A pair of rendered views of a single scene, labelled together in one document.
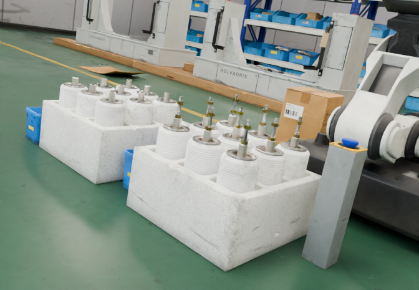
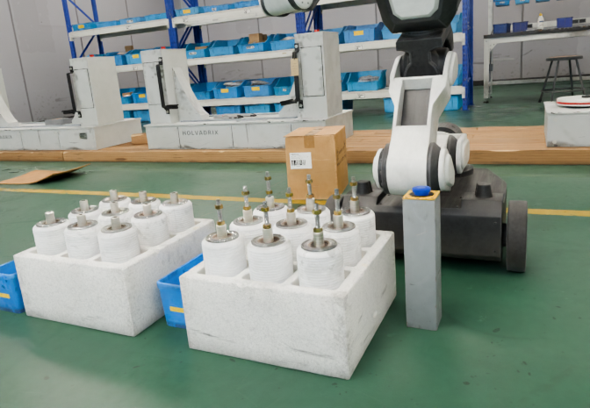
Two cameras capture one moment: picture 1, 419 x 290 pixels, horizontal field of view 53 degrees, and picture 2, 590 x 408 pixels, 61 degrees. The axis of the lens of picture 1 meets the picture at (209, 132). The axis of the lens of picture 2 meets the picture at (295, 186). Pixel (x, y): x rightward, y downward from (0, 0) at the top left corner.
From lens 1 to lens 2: 0.23 m
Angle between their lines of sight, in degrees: 15
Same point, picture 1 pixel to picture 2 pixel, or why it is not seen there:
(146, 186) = (212, 317)
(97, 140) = (119, 283)
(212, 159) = (285, 260)
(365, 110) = (410, 146)
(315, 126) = (330, 169)
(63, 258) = not seen: outside the picture
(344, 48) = (319, 71)
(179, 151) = (238, 262)
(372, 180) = not seen: hidden behind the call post
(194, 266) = (314, 389)
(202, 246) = (310, 362)
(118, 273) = not seen: outside the picture
